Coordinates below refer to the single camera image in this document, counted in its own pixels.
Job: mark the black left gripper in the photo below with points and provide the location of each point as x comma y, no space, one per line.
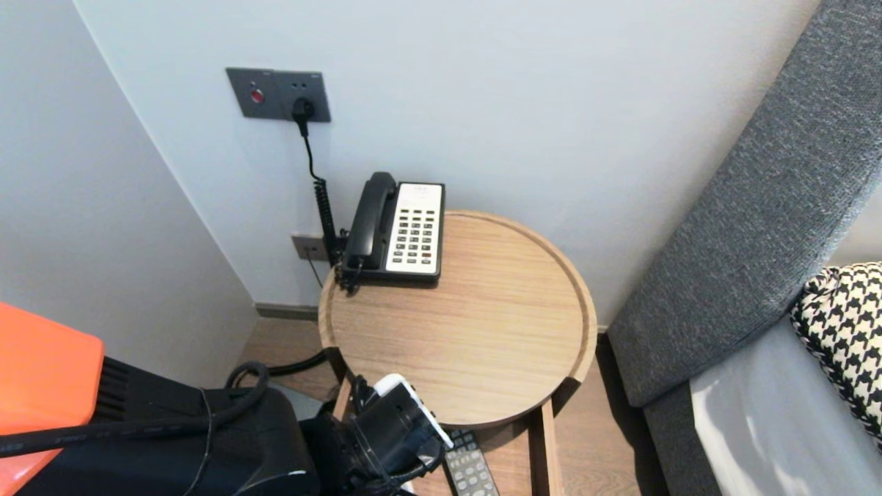
393,441

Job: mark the black TV remote control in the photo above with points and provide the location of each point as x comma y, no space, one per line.
470,468

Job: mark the curved wooden table drawer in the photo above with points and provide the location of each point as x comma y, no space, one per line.
544,455

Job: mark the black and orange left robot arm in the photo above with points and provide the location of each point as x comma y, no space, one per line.
138,455

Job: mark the round wooden side table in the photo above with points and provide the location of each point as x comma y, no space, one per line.
468,324

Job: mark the thin black telephone line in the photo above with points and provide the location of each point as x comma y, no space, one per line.
316,272

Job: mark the black and white desk telephone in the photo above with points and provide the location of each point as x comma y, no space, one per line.
417,234

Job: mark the black telephone handset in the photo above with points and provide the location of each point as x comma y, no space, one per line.
371,219

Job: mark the white bed sheet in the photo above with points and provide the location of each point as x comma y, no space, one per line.
778,427

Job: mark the grey upholstered headboard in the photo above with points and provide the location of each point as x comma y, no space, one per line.
758,207

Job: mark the houndstooth black white pillow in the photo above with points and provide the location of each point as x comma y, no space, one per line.
844,331

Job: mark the beige low wall socket plate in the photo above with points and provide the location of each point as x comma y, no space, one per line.
303,246

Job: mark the grey upholstered bed frame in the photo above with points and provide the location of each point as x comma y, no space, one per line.
679,448

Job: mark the grey wall power socket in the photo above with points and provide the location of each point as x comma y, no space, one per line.
302,87

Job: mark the grey wall switch panel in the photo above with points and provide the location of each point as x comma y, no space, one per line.
251,94

